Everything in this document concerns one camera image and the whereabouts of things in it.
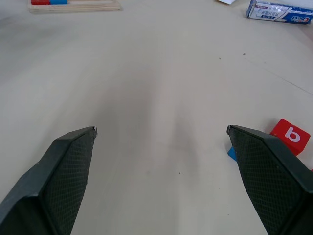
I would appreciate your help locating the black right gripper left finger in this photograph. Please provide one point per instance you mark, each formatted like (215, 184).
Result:
(49, 186)

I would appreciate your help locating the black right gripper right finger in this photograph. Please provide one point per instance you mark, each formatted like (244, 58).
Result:
(269, 176)

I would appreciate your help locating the blue letter t block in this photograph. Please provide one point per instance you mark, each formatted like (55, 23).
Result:
(231, 153)

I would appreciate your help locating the red letter b block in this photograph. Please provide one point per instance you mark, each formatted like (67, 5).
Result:
(291, 137)

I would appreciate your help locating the wooden tray with blocks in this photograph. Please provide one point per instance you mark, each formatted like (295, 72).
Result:
(80, 7)

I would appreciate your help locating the blue white toothpaste box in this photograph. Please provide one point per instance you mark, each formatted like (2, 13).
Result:
(274, 11)

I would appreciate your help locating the white paper sheet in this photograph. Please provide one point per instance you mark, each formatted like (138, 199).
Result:
(226, 1)

